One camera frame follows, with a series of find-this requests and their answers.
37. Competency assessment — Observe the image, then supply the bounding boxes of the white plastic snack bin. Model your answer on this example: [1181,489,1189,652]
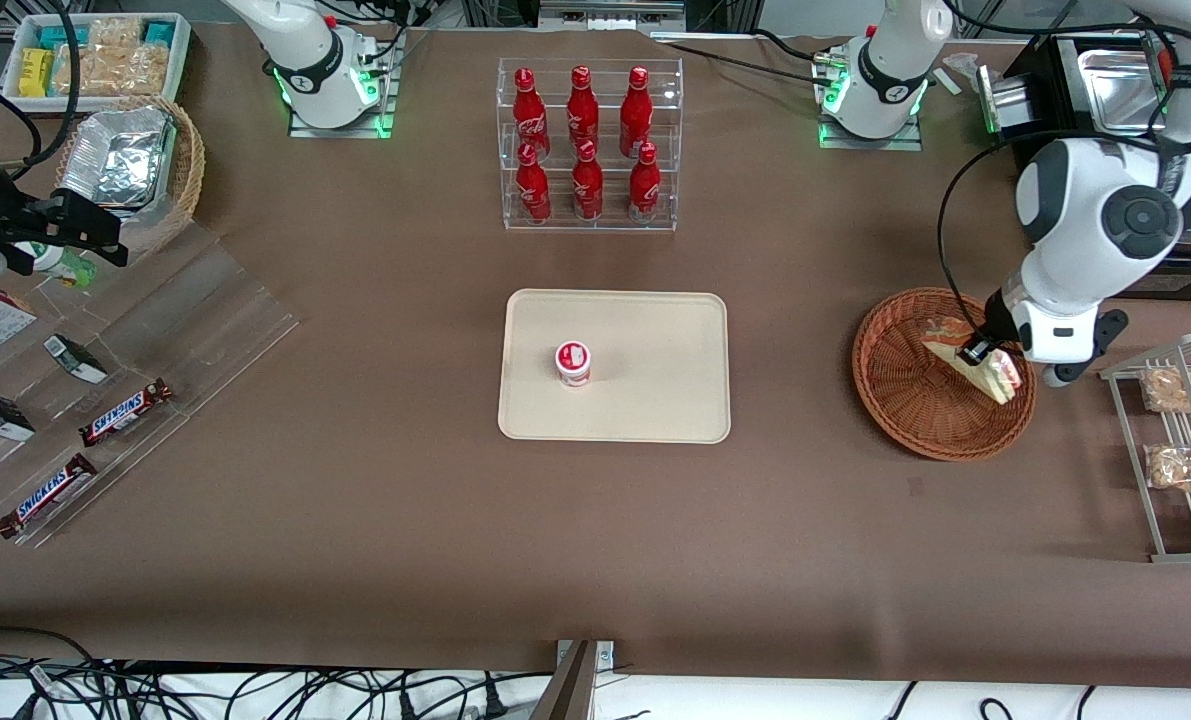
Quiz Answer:
[0,12,193,103]

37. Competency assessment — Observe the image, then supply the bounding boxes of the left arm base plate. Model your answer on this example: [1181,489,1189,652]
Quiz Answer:
[815,42,924,152]

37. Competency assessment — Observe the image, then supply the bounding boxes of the clear acrylic bottle rack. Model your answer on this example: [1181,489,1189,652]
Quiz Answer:
[497,57,684,233]

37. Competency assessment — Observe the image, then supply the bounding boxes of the beige plastic tray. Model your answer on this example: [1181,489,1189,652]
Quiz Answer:
[497,289,732,445]

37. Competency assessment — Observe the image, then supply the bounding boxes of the silver foil container stack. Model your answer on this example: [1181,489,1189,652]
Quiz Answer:
[60,107,176,211]

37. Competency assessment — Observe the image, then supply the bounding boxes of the green label drink bottle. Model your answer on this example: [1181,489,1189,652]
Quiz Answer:
[15,242,98,289]

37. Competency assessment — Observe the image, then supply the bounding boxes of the clear acrylic display stand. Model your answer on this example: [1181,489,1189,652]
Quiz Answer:
[0,220,301,549]

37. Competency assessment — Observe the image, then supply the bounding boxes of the yellow snack pack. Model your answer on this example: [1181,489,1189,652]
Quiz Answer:
[20,48,56,98]

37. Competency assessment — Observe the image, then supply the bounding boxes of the small black white box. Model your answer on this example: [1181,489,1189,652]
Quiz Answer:
[43,334,109,385]
[0,390,36,442]

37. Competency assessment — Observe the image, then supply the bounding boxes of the black cable tangle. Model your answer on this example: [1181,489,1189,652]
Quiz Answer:
[0,627,556,720]

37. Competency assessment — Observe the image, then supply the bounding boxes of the black base power cable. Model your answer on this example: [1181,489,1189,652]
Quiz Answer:
[655,28,848,87]

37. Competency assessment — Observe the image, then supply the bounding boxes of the red cola bottle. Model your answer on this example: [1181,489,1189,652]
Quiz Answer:
[515,142,553,224]
[572,140,604,221]
[620,66,653,158]
[628,142,662,223]
[567,65,600,151]
[512,67,551,161]

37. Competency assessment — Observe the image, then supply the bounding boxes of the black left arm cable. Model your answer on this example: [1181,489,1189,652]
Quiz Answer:
[937,128,1056,346]

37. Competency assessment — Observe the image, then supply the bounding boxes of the grey metal camera bracket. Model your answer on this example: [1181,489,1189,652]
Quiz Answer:
[530,639,616,720]

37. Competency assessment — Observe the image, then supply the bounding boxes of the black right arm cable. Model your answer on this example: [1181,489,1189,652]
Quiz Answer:
[0,0,82,186]

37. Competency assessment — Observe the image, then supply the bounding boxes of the light wicker basket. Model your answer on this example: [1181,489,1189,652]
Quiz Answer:
[53,95,206,257]

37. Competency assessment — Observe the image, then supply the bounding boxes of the brown table mat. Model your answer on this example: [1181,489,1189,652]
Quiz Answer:
[0,22,1191,691]

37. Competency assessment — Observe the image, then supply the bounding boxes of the round brown wicker basket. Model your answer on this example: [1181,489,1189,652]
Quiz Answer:
[852,288,1038,462]

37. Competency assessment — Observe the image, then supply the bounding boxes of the clear bagged brown snack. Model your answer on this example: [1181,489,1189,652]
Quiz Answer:
[1145,443,1191,492]
[1140,367,1191,414]

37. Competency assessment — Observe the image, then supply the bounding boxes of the Snickers chocolate bar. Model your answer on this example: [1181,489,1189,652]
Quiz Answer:
[0,453,98,541]
[78,378,173,448]

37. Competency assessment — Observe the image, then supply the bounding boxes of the triangle sandwich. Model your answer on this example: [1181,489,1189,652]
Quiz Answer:
[921,316,1025,406]

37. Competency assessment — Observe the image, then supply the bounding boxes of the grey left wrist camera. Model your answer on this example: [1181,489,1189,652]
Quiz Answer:
[1043,308,1129,389]

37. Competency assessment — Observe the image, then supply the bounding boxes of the grey wire rack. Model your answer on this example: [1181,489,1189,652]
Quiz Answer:
[1100,335,1191,564]

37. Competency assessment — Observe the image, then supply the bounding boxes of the silver metal box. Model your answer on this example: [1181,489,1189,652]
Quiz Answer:
[975,64,1032,137]

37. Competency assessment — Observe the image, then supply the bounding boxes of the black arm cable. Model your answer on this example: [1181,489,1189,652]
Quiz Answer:
[937,128,1056,346]
[0,0,82,186]

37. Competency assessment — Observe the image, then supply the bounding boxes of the red white yogurt cup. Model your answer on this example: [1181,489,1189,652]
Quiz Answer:
[555,341,593,388]

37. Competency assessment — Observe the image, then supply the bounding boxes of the steel gastronorm pan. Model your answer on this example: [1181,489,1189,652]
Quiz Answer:
[1077,48,1172,137]

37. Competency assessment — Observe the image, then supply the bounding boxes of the clear bagged crackers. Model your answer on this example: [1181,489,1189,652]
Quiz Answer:
[52,18,171,97]

